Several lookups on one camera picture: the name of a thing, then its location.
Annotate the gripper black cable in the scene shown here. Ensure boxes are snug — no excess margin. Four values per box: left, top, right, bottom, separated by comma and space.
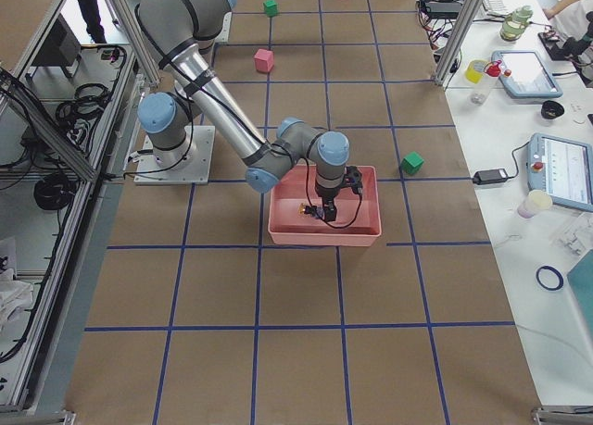
326, 186, 365, 230

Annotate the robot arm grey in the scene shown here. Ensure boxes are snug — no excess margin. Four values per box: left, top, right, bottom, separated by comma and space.
134, 0, 356, 222

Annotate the yellow push button switch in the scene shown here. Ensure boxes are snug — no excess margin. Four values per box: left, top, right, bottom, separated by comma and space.
298, 204, 324, 219

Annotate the white paper cup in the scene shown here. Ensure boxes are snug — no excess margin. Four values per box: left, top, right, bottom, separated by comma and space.
517, 190, 553, 219

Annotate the green cube near tray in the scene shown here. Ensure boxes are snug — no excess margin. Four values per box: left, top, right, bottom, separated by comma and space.
400, 151, 424, 175

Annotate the black power adapter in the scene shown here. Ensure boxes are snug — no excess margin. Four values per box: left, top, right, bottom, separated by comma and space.
472, 169, 509, 185

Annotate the teach pendant upper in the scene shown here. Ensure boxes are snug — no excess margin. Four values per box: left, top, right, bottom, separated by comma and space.
491, 50, 562, 100

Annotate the teach pendant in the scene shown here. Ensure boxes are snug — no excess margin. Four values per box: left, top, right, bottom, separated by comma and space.
491, 50, 562, 100
526, 133, 592, 212

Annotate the teach pendant lower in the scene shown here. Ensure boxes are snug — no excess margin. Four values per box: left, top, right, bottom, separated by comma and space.
526, 133, 592, 212

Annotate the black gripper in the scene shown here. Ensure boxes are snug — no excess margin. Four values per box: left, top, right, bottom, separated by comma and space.
315, 189, 338, 222

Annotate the green glass bottle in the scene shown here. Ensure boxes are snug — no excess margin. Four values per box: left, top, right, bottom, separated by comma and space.
499, 6, 533, 42

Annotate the pink plastic tray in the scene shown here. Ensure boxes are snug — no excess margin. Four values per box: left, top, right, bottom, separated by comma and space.
267, 164, 384, 247

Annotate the aluminium frame post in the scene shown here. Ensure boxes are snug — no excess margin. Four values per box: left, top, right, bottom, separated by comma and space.
433, 0, 483, 85

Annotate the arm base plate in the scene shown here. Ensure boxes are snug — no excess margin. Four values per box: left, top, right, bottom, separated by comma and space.
133, 125, 216, 185

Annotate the yellow tape roll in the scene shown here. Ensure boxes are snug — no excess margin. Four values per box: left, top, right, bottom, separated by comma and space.
464, 59, 488, 84

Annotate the blue tape ring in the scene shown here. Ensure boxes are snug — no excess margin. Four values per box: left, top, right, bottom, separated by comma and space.
536, 266, 565, 292

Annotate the green cube near arm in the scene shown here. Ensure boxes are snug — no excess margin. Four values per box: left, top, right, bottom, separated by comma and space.
262, 0, 279, 18

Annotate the pink cube centre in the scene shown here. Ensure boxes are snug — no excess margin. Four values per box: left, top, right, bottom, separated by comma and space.
253, 48, 274, 73

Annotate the black round cap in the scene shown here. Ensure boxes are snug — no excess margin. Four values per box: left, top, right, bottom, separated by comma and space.
540, 100, 565, 120

